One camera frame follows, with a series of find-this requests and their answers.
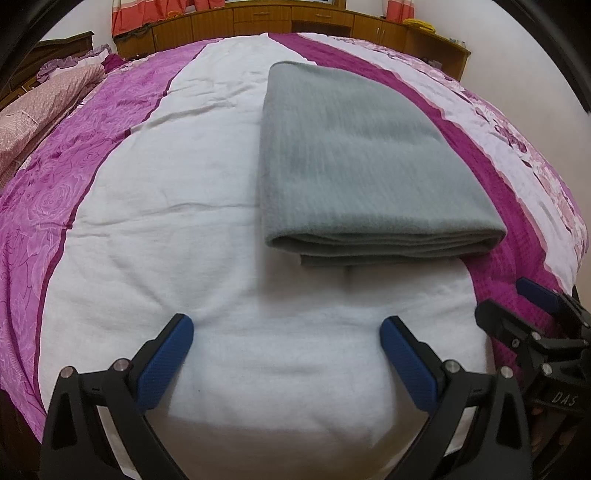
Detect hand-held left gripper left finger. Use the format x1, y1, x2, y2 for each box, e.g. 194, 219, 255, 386
39, 313, 195, 480

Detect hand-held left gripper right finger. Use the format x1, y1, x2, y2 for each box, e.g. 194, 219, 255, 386
379, 316, 536, 480

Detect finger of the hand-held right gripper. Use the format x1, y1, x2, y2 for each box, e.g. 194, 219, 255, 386
516, 277, 591, 324
475, 299, 542, 358

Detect grey pants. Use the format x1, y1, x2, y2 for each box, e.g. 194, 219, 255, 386
259, 61, 508, 268

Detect person's right hand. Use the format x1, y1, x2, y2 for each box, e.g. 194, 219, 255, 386
529, 406, 561, 459

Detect purple striped floral bedspread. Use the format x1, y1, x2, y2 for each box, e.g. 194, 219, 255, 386
0, 31, 585, 462

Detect pink checked pillow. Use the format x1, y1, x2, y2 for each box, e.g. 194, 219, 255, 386
0, 62, 105, 171

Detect narrow cream and orange curtain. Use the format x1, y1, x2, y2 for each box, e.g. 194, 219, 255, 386
381, 0, 416, 21

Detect purple ruffled pillow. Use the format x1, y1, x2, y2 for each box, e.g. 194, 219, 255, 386
37, 44, 123, 81

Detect dark wooden headboard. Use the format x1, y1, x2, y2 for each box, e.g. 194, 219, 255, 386
0, 31, 95, 112

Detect wide cream and orange curtain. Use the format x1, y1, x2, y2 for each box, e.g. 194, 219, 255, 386
111, 0, 227, 40

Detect wooden cabinet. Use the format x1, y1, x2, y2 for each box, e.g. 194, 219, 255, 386
115, 0, 472, 81

